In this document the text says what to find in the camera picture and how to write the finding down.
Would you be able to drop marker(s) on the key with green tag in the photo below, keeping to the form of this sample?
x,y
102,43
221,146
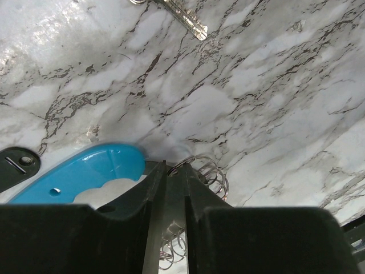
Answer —
x,y
187,17

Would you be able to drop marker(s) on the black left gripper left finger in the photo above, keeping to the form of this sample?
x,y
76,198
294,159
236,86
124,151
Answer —
x,y
122,236

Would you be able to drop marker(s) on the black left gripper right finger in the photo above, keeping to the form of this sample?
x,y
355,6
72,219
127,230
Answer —
x,y
226,239

